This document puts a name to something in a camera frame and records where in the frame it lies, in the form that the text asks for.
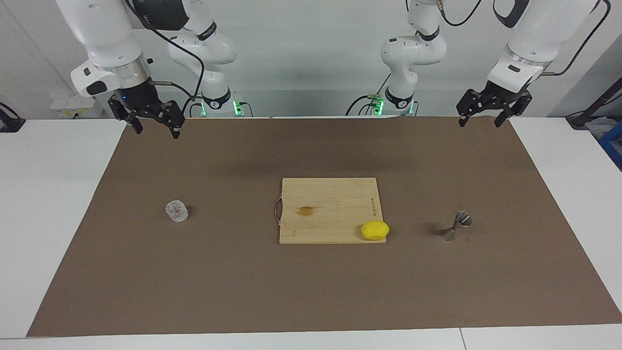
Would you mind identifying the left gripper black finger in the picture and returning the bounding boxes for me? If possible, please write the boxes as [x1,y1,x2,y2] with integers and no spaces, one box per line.
[456,88,487,128]
[495,94,533,128]

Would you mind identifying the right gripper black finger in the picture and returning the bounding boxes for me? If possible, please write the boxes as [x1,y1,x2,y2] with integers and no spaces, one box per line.
[157,99,186,140]
[107,94,144,135]

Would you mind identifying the clear glass cup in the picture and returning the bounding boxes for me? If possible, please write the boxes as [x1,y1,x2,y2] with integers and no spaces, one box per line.
[165,200,189,223]

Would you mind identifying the steel double jigger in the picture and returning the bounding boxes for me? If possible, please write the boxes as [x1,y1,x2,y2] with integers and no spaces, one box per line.
[441,211,472,242]

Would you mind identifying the white power strip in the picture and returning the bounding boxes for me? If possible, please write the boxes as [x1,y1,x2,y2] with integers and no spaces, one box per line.
[50,95,105,119]

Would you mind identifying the black stand pole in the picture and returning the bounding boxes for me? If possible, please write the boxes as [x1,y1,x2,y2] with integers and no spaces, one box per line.
[566,78,622,130]

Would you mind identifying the clear plastic bag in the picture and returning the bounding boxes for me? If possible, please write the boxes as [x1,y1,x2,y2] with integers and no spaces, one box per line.
[585,117,614,140]

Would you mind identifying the yellow lemon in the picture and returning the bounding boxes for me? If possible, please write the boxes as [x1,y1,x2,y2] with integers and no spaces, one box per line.
[361,220,390,242]

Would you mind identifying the brown paper table mat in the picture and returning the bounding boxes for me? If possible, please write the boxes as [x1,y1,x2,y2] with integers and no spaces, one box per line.
[27,116,622,337]

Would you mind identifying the bamboo cutting board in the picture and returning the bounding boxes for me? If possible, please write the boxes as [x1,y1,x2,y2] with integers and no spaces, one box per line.
[275,177,388,245]

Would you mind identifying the black base cable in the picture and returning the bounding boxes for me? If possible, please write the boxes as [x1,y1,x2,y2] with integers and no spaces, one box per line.
[180,94,203,118]
[346,73,392,117]

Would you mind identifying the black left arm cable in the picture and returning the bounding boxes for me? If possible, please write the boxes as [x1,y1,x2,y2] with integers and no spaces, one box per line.
[435,0,612,77]

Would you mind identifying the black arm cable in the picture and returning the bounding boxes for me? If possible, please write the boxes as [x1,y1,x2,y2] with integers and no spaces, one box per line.
[435,0,612,77]
[125,0,205,115]

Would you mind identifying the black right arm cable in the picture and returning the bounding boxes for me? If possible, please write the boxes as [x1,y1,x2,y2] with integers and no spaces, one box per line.
[125,0,205,115]

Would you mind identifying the black clamp mount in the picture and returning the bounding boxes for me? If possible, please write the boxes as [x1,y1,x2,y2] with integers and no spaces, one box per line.
[0,102,26,133]

